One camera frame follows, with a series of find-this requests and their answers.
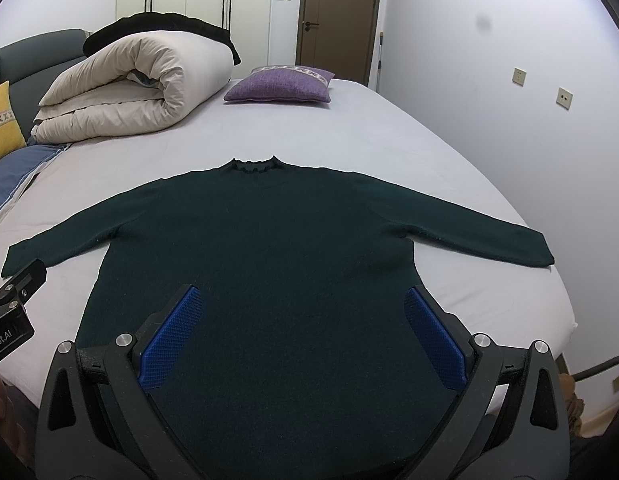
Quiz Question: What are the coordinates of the dark green knit sweater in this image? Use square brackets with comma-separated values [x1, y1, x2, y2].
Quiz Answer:
[1, 159, 553, 479]

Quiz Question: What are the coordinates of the blue pillow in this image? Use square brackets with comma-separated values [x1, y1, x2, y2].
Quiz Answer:
[0, 144, 66, 214]

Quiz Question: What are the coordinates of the yellow cushion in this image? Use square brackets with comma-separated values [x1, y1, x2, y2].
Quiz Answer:
[0, 81, 26, 159]

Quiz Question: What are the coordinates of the light grey bed sheet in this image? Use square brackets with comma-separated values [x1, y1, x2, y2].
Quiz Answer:
[0, 77, 577, 408]

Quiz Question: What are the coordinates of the grey-green upholstered headboard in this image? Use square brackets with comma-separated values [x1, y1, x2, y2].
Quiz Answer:
[0, 28, 87, 140]

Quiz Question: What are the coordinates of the rolled beige duvet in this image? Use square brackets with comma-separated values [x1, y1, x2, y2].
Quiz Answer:
[30, 30, 233, 144]

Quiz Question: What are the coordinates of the purple cushion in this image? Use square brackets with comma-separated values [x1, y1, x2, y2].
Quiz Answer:
[224, 65, 334, 103]

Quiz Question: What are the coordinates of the black garment on duvet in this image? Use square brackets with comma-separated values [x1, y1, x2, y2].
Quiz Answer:
[82, 12, 241, 66]

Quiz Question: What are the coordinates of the brown door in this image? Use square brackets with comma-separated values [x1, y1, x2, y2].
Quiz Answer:
[295, 0, 380, 84]

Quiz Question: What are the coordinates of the wall socket plate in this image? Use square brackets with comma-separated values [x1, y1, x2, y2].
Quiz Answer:
[556, 87, 573, 110]

